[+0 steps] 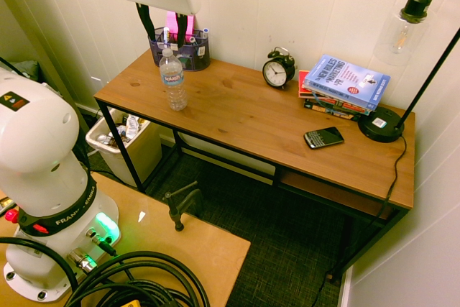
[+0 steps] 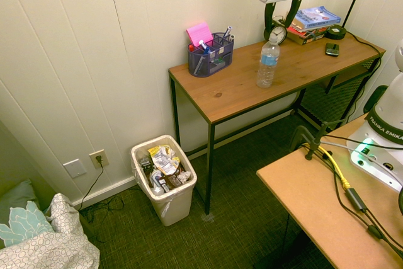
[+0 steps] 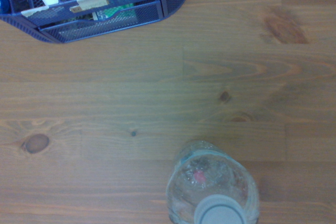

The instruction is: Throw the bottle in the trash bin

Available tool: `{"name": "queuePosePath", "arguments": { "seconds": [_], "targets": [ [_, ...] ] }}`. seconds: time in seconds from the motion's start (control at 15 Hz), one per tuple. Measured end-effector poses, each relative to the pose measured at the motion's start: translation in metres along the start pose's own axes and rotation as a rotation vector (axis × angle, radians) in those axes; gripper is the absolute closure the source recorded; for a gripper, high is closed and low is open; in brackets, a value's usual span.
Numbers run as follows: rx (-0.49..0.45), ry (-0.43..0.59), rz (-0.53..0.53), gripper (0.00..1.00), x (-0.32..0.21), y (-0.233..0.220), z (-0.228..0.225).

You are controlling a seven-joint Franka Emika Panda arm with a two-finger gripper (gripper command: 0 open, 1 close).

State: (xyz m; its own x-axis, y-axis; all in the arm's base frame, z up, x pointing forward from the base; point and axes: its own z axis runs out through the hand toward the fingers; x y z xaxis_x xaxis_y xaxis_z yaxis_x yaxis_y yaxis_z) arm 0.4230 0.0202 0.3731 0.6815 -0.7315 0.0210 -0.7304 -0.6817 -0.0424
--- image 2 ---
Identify clear plastic water bottle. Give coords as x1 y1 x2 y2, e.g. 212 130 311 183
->
256 35 281 89

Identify clear plastic bin liner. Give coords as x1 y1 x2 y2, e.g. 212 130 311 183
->
130 136 193 219

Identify beige plastic trash bin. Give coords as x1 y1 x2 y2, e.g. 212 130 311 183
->
130 134 198 227

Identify black twin-bell alarm clock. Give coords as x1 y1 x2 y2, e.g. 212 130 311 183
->
268 15 288 45

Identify red book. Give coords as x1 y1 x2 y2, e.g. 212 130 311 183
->
287 23 335 38

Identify blue paperback book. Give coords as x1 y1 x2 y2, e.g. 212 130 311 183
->
293 5 342 30

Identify black lamp base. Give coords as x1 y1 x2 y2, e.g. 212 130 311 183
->
324 24 348 41

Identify black mobile phone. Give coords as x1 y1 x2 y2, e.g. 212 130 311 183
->
324 42 341 57

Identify blue and white marker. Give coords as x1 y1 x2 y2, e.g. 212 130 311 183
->
198 39 212 55

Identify pink sticky note pad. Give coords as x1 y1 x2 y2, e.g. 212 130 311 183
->
185 21 215 48

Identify purple mesh desk organizer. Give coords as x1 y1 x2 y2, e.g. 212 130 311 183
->
187 31 236 78

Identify black table clamp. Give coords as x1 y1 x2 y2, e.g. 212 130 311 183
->
288 120 348 161

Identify yellow and white snack wrapper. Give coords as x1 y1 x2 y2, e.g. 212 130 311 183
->
147 144 181 175

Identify light wooden robot table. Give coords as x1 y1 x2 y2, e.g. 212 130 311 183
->
256 112 403 269

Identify grey-green bed headboard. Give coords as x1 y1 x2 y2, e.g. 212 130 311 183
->
0 120 95 241

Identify white circle-patterned blanket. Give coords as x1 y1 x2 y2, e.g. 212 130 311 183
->
0 192 101 269

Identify teal floral pillow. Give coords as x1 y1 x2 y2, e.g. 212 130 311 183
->
0 178 57 248

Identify wooden desk with black frame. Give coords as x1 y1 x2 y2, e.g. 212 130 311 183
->
167 31 387 216

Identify black lamp cable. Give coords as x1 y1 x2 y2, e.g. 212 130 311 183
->
345 30 384 120

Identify grey cable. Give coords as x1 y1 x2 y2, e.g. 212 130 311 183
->
320 140 357 151

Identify yellow network cable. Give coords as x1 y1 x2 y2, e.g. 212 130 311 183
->
301 144 353 192

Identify black inline cable adapter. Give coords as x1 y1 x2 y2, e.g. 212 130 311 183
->
344 187 368 213

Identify beige wall power outlet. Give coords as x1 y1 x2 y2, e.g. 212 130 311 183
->
88 149 110 169

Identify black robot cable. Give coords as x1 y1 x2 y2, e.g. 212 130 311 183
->
323 134 403 261

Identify black power cord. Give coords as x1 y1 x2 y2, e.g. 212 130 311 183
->
76 154 127 244

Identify white blank wall plate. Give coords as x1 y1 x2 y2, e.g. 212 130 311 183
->
62 158 88 179

